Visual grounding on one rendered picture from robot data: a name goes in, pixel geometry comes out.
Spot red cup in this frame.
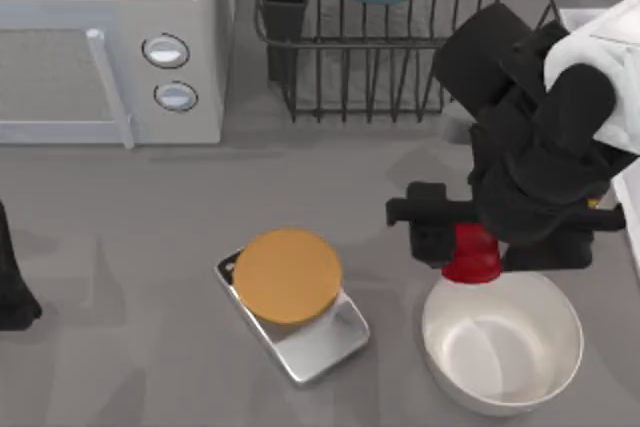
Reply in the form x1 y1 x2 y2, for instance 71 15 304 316
440 221 502 283

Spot white bowl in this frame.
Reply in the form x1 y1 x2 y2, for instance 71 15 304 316
420 274 586 419

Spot white jar with orange lid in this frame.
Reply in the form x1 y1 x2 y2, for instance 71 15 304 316
232 228 350 333

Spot silver kitchen scale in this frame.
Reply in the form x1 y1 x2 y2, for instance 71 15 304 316
214 245 372 389

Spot round microwave knob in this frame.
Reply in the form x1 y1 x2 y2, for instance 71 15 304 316
152 80 200 113
140 32 192 70

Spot pale microwave oven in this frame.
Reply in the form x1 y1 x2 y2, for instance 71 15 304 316
0 0 237 151

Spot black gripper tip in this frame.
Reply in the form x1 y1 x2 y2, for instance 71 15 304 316
0 200 44 333

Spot glass microwave door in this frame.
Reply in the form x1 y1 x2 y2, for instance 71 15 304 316
0 28 136 149

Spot black wire dish rack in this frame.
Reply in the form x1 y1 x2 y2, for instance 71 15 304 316
252 0 567 125

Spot pale microwave door handle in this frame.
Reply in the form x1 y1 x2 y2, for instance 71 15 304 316
84 28 137 150

